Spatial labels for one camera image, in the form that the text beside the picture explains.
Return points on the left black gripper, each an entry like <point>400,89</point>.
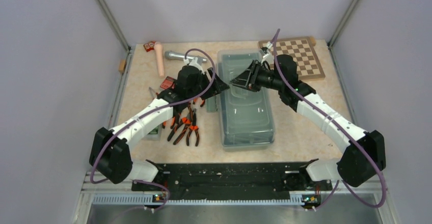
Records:
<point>218,86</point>

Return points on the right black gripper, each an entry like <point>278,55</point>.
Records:
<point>244,79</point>

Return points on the orange black combination pliers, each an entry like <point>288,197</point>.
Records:
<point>199,101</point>

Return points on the green plastic tool box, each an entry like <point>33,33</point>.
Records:
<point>246,118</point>

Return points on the orange black cutting pliers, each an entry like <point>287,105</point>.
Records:
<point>173,122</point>

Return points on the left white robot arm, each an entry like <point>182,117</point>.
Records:
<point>111,149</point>

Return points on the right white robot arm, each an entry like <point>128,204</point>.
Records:
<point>363,153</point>

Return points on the red labelled small box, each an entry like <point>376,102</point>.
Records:
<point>168,83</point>

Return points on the silver metal microphone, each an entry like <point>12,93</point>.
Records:
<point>171,55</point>

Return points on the orange black long-nose pliers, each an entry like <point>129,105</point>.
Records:
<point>181,127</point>

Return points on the orange black small pliers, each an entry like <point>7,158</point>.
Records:
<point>193,128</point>

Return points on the wooden chessboard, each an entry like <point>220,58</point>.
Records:
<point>303,53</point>

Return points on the small red card box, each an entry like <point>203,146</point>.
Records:
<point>149,46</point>

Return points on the clear green small case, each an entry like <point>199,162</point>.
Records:
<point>154,135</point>

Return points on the small wooden block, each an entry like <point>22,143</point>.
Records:
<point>122,66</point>

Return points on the beige wooden handle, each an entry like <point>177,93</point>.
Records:
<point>159,53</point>

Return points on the black mounting base rail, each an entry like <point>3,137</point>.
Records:
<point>237,181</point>

